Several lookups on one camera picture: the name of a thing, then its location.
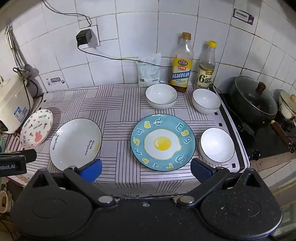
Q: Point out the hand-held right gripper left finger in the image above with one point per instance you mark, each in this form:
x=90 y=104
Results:
x=93 y=168

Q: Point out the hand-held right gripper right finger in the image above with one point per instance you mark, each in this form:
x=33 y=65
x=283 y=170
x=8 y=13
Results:
x=200 y=169

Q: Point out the white bowl black rim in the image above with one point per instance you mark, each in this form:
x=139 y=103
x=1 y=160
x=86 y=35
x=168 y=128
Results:
x=161 y=95
x=216 y=144
x=205 y=99

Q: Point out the white plate with lettering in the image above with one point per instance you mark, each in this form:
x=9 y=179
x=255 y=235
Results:
x=74 y=143

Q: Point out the pink rabbit print plate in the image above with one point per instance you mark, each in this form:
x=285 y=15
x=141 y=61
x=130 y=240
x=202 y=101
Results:
x=34 y=129

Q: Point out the blue fried egg plate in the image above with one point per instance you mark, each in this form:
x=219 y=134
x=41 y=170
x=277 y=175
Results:
x=161 y=141

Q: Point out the beige round object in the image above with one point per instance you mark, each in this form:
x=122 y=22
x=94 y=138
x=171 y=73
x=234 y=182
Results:
x=4 y=201

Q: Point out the white rice cooker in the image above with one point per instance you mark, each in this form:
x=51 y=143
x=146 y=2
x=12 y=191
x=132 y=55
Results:
x=13 y=102

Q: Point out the striped table cover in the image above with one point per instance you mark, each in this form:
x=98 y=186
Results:
x=120 y=111

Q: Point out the black stove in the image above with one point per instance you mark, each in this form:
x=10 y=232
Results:
x=261 y=139

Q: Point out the glass wok lid wooden knob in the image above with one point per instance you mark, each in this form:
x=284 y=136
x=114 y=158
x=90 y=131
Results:
x=252 y=95

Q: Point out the clear vinegar bottle yellow cap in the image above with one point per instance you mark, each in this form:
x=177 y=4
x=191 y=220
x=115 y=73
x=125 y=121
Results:
x=204 y=76

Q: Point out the yellow label cooking wine bottle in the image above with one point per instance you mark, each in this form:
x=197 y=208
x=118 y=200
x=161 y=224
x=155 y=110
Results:
x=181 y=71

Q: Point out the cream enamel pot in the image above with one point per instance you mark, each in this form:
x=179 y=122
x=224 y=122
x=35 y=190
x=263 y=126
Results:
x=286 y=104

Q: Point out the white salt bag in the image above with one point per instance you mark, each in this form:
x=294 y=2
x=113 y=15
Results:
x=148 y=71

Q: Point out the metal hanging rack bars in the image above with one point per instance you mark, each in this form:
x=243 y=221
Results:
x=15 y=48

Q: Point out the black power adapter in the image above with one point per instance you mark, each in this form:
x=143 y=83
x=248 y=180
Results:
x=83 y=38

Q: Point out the white black wall sticker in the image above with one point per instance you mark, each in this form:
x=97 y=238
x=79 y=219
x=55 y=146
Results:
x=55 y=81

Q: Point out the white wall socket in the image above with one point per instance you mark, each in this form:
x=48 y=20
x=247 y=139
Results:
x=95 y=37

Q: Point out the white purple wall sticker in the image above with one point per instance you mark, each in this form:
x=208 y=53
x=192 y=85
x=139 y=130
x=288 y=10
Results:
x=242 y=17

